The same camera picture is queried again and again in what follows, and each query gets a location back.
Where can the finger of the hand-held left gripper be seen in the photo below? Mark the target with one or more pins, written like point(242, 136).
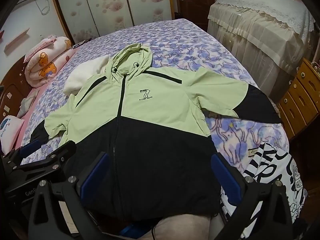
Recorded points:
point(60, 152)
point(30, 147)

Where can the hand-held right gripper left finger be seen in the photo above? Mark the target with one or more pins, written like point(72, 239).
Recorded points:
point(93, 172)

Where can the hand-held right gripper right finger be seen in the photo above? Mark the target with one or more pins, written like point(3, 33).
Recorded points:
point(225, 177)

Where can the green and black hooded jacket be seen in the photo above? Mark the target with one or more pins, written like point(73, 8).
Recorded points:
point(155, 135)

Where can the grey cloth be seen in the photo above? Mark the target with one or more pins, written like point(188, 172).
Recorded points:
point(25, 105)

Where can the pink bed sheet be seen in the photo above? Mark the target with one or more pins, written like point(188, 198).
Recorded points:
point(32, 97)

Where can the black and white printed cloth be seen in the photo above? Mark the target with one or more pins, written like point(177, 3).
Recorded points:
point(280, 170)

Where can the wooden headboard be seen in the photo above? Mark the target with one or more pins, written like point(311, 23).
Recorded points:
point(10, 90)

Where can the person's leg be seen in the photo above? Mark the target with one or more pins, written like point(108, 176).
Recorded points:
point(180, 228)

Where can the white fleece cloth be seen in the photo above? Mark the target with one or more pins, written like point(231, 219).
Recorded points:
point(82, 76)

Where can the rolled pink bear quilt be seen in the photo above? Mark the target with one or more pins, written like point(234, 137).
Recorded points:
point(47, 62)

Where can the wooden drawer cabinet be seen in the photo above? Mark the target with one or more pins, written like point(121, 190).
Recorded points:
point(300, 97)

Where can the purple cat print blanket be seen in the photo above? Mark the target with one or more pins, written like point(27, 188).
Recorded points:
point(187, 52)

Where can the floral sliding door wardrobe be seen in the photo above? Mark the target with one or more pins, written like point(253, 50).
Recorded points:
point(110, 7)

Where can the brown wooden door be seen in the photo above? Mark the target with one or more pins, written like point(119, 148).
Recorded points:
point(197, 2)

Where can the pink wall shelf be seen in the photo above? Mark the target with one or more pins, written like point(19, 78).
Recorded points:
point(15, 41)

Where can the red wall shelf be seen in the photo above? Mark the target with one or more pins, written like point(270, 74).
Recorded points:
point(2, 34)

